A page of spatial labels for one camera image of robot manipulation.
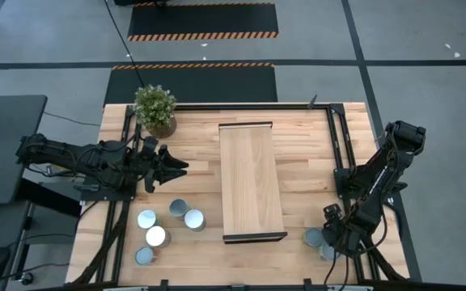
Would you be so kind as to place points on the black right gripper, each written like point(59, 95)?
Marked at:
point(344, 236)

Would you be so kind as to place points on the black frame bracket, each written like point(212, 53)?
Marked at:
point(163, 285)
point(307, 284)

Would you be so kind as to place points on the light grey bar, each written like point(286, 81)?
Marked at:
point(125, 289)

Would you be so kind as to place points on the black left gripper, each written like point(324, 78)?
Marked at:
point(152, 165)

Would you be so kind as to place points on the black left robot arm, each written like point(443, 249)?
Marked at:
point(95, 159)

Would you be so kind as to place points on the silver-lidded tin can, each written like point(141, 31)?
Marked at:
point(312, 237)
point(327, 254)
point(178, 208)
point(194, 219)
point(156, 236)

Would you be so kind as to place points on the black mat orange striped edge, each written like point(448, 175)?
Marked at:
point(200, 20)
point(200, 85)

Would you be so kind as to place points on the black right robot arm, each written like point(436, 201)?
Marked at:
point(378, 178)

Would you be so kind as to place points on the tin can red label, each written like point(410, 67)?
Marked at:
point(144, 255)

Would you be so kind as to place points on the black caster wheel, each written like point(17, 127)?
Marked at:
point(26, 278)

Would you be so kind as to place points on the green plant in ribbed pot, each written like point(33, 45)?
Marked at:
point(155, 106)

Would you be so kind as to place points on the dark grey desk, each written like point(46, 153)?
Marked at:
point(10, 153)

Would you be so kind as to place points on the black aluminium rail frame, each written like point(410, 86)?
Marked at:
point(257, 106)

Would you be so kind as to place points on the tin can yellow label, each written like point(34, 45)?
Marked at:
point(147, 219)

